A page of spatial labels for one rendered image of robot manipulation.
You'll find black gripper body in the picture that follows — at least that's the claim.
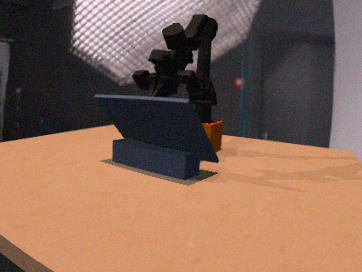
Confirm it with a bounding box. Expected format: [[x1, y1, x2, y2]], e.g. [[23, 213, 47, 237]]
[[132, 57, 200, 93]]

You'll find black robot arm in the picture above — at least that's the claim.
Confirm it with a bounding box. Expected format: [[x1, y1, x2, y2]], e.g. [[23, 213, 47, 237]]
[[148, 14, 218, 123]]

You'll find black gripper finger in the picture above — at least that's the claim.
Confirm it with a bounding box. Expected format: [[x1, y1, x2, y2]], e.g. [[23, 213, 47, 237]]
[[146, 76, 159, 97], [152, 76, 177, 98]]

